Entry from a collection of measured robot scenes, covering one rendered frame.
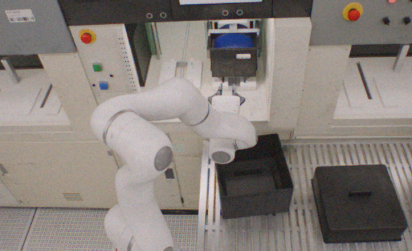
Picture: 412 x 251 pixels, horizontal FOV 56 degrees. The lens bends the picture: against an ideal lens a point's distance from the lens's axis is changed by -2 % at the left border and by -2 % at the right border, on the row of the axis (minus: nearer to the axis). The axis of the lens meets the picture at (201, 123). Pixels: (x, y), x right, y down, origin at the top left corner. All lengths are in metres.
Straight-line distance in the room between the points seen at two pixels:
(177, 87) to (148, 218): 0.36
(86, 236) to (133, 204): 1.59
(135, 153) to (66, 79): 0.95
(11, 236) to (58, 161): 0.76
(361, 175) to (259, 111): 0.53
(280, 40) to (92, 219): 1.72
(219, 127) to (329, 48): 0.61
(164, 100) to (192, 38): 1.39
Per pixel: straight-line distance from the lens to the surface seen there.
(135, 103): 0.93
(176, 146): 1.93
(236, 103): 1.37
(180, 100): 0.92
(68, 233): 2.64
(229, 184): 1.68
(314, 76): 1.63
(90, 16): 1.50
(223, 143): 1.22
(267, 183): 1.69
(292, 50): 1.46
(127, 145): 0.85
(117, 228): 1.18
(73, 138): 2.03
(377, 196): 1.63
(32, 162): 2.30
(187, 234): 2.44
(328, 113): 1.79
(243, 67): 1.84
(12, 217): 2.87
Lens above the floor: 2.18
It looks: 47 degrees down
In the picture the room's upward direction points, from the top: 6 degrees counter-clockwise
